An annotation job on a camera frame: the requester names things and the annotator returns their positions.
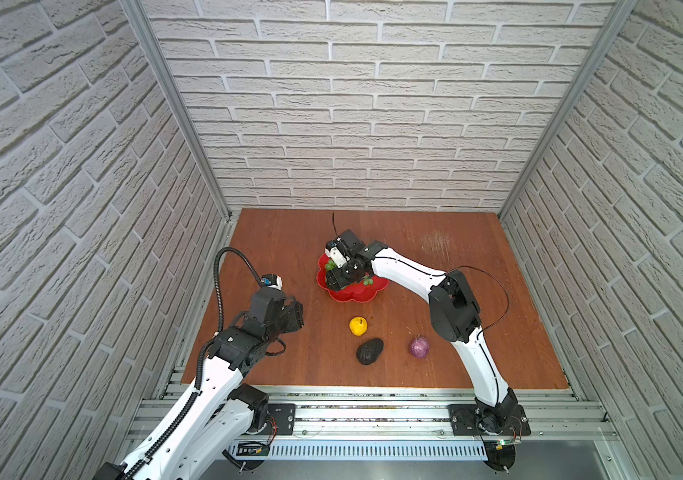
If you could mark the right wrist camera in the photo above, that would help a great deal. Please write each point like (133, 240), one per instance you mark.
(335, 254)

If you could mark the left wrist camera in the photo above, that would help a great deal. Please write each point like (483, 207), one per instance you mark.
(268, 301)

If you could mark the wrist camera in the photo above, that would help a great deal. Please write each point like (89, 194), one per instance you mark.
(268, 301)
(335, 254)

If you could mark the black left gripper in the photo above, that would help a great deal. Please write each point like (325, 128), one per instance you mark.
(298, 311)

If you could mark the white slotted vent strip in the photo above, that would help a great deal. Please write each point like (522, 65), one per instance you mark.
(333, 450)

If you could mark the red flower-shaped fruit bowl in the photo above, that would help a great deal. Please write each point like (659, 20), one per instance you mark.
(357, 293)

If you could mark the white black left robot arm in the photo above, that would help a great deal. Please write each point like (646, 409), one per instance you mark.
(219, 407)

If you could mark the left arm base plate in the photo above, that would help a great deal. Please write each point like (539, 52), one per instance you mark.
(283, 415)

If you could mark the aluminium corner post right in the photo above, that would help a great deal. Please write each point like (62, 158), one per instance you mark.
(617, 18)

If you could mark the yellow fake lemon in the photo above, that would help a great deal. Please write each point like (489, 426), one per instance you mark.
(358, 326)

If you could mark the green fake grape bunch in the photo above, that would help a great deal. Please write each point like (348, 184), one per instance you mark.
(352, 273)

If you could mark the aluminium corner post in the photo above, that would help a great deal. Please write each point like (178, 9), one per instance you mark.
(617, 18)
(149, 42)

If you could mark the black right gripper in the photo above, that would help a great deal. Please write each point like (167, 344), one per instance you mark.
(337, 279)

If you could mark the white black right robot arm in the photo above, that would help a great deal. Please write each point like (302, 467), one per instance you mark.
(455, 314)

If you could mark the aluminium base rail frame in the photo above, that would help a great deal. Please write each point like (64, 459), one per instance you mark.
(570, 438)

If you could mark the dark fake avocado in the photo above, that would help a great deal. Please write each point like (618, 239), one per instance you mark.
(368, 352)

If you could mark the aluminium corner post left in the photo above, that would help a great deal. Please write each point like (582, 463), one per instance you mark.
(149, 42)

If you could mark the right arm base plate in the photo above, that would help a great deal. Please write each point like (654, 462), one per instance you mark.
(470, 420)

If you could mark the purple fake fig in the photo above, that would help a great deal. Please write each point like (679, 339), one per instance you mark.
(419, 347)

